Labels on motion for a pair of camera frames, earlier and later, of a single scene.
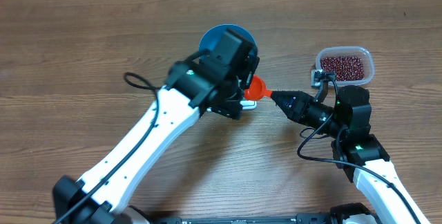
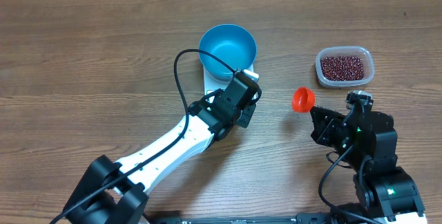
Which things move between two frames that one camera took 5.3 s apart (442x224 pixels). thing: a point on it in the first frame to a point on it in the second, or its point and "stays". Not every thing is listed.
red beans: [346, 68] stays
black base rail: [313, 218] stays
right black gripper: [298, 111] to [325, 128]
